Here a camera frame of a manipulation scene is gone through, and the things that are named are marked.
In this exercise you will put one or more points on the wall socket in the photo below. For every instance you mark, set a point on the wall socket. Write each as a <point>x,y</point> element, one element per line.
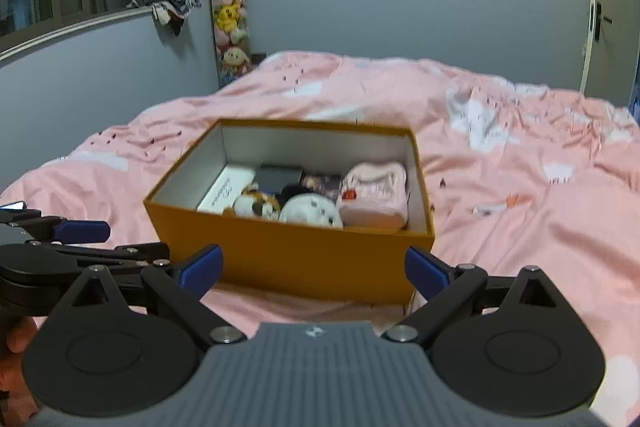
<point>259,57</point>

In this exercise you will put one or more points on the printed picture card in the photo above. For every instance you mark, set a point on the printed picture card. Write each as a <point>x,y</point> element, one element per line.
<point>322,184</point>

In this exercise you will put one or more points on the white round plush toy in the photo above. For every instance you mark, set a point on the white round plush toy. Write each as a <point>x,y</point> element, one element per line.
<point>310,209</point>

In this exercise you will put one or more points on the brown plush with blue hat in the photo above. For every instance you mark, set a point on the brown plush with blue hat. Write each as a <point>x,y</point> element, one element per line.
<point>257,204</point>

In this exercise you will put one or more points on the grey box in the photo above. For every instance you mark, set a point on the grey box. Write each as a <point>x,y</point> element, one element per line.
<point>275,179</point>

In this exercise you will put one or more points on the orange cardboard box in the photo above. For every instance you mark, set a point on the orange cardboard box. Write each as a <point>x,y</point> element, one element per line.
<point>300,262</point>

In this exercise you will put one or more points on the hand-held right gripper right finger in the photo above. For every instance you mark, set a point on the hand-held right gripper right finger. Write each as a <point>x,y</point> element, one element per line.
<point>425,269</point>

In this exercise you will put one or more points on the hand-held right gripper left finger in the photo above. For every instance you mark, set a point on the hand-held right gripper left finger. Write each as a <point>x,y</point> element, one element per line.
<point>205,269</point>

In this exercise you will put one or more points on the white box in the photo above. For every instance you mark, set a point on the white box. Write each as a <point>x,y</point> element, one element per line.
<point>222,192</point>

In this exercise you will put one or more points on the person's left hand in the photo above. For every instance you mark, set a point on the person's left hand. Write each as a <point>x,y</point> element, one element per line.
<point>20,339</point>

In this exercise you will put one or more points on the pink fabric pouch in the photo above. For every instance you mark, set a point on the pink fabric pouch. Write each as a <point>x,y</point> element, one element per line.
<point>372,197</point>

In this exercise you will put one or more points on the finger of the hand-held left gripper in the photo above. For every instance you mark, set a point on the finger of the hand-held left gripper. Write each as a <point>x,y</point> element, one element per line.
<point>82,232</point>
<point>125,253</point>

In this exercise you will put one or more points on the grey room door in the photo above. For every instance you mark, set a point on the grey room door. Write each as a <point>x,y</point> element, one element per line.
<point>617,7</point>

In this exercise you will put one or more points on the clear column of plush toys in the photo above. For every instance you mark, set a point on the clear column of plush toys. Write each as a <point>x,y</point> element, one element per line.
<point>227,17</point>

